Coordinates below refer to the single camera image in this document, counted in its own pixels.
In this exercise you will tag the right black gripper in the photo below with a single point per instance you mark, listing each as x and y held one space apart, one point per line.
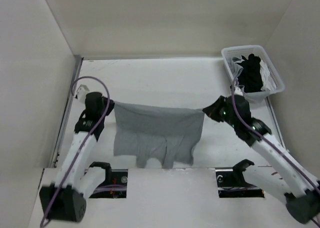
211 111

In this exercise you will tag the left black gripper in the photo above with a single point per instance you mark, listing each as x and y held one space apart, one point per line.
111 105

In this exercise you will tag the grey tank top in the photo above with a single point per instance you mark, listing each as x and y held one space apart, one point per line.
149 132

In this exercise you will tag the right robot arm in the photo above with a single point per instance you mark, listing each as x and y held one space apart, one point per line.
291 184

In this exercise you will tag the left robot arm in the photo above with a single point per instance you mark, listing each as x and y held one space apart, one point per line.
65 198

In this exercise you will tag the black tank top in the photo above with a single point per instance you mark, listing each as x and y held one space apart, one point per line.
250 76

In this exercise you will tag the white tank top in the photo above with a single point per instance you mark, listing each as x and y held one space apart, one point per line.
268 83

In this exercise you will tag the light grey garment in basket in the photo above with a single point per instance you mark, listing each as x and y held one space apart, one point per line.
236 67

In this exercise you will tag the white plastic basket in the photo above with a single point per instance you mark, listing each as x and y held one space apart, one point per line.
245 50

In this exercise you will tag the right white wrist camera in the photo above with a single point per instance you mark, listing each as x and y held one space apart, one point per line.
237 91

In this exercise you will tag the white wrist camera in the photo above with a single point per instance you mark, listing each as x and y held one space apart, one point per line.
237 91
81 93

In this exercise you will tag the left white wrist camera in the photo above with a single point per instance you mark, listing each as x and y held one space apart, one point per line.
81 93

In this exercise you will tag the metal table edge rail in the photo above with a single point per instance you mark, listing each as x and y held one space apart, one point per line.
65 116

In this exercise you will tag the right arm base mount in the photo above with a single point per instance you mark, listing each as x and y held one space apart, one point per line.
231 182

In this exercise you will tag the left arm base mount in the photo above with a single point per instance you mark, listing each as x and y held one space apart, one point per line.
114 186

